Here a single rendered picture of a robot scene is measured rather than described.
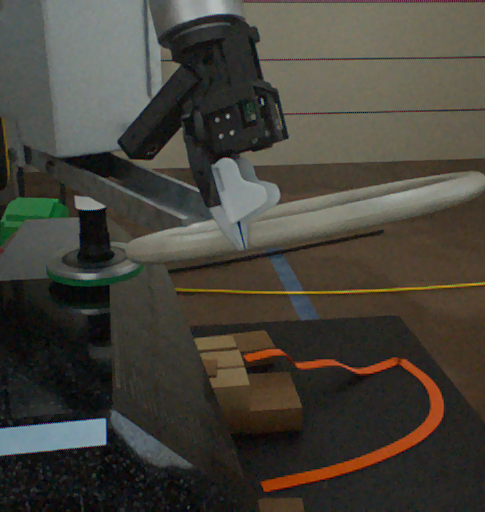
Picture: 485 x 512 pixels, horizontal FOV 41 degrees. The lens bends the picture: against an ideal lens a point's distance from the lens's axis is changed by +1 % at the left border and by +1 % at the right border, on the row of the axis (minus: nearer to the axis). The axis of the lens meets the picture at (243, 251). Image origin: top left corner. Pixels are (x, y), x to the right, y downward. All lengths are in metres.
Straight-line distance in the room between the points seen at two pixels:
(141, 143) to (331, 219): 0.21
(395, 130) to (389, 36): 0.89
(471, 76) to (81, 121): 5.86
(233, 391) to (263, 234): 1.57
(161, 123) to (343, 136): 5.89
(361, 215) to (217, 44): 0.22
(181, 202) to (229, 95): 0.64
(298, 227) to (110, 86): 0.76
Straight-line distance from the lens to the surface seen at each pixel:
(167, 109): 0.66
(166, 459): 1.07
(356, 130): 6.56
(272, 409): 2.26
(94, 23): 1.32
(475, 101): 6.98
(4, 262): 1.67
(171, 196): 1.26
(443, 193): 0.73
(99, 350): 1.19
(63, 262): 1.49
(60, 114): 1.30
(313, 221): 0.66
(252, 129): 0.60
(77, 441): 1.02
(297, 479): 2.12
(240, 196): 0.62
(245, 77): 0.63
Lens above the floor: 1.36
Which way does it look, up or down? 20 degrees down
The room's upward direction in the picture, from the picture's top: straight up
